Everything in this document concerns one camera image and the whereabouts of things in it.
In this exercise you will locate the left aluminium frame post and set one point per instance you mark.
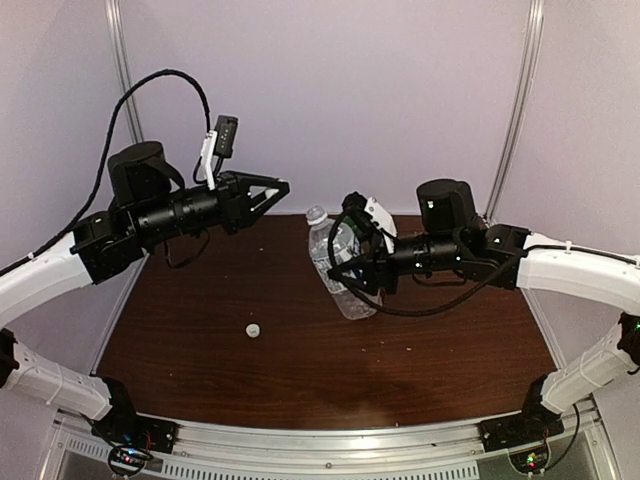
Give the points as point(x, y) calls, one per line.
point(122, 68)

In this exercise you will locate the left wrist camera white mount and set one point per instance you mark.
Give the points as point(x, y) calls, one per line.
point(217, 146)

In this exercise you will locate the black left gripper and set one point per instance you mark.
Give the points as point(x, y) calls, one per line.
point(233, 192)

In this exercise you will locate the right aluminium frame post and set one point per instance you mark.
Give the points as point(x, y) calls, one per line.
point(529, 59)

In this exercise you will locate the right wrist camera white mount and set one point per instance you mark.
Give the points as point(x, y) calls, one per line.
point(380, 222)

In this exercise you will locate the aluminium frame post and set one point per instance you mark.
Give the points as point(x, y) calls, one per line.
point(529, 59)
point(122, 68)

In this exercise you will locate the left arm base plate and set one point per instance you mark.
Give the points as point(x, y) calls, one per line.
point(142, 432)

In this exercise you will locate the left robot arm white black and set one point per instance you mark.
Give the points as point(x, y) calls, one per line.
point(151, 206)

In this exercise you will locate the green plastic bottle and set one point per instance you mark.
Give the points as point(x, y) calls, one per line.
point(358, 224)

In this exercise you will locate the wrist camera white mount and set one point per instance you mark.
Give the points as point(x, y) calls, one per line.
point(380, 222)
point(217, 146)

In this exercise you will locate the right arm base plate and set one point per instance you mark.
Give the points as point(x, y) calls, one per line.
point(525, 427)

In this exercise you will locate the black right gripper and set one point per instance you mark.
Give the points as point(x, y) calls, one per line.
point(376, 268)

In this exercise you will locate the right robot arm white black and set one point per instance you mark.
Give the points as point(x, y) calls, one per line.
point(457, 239)

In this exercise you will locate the front aluminium rail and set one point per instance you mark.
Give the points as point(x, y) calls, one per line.
point(450, 450)

